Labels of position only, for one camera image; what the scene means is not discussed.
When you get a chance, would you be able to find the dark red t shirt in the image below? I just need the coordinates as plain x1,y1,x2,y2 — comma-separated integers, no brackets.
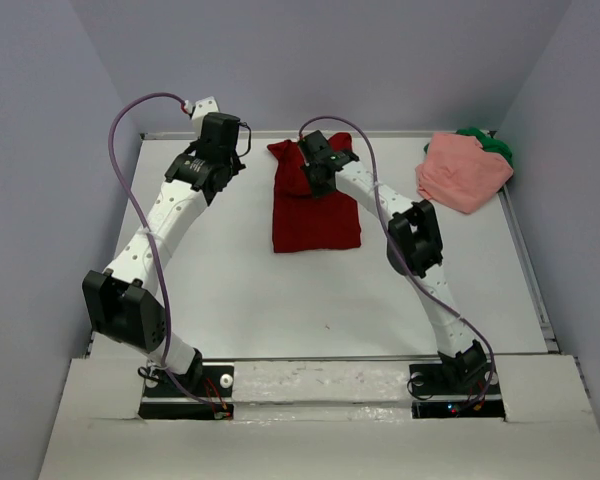
267,139,361,254

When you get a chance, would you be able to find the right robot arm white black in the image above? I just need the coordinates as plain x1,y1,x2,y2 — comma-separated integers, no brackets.
298,130,495,400

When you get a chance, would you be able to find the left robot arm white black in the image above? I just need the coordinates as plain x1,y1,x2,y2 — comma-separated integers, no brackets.
82,112,245,395

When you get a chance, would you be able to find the pink t shirt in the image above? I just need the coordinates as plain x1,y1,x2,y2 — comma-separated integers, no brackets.
415,132,514,214

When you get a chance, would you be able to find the green t shirt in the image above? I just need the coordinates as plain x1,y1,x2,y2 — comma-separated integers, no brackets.
456,127,513,167

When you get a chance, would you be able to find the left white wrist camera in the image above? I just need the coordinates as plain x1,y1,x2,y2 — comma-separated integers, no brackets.
181,96,220,135

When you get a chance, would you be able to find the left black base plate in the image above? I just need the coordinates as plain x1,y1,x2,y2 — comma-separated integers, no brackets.
137,362,235,421

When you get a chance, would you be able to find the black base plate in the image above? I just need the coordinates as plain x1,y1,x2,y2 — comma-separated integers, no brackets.
137,362,235,421
406,363,506,420

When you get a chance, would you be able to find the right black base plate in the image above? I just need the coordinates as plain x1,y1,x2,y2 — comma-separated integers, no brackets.
406,363,506,420

